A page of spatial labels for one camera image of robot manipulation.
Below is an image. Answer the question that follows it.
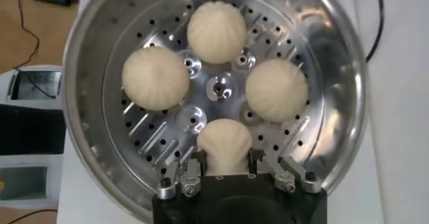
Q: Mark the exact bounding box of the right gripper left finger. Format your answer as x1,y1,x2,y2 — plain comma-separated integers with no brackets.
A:
156,150,206,201

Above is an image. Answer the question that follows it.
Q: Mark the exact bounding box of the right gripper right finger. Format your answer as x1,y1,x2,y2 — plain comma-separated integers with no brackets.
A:
247,148,324,194

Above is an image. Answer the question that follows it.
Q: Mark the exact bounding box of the white steamed baozi bun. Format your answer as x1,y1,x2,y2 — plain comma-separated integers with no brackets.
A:
244,58,309,124
186,0,248,65
121,46,191,111
196,117,253,176

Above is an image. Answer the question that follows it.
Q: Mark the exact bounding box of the perforated stainless steel steamer basket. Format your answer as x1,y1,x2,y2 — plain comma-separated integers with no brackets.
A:
62,0,369,223

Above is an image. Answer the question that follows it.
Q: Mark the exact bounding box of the thin black floor cable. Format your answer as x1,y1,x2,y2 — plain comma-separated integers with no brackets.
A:
13,0,58,99
6,208,58,224

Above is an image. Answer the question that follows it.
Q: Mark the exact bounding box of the black cooker power cable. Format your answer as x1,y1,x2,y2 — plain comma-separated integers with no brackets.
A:
333,0,385,64

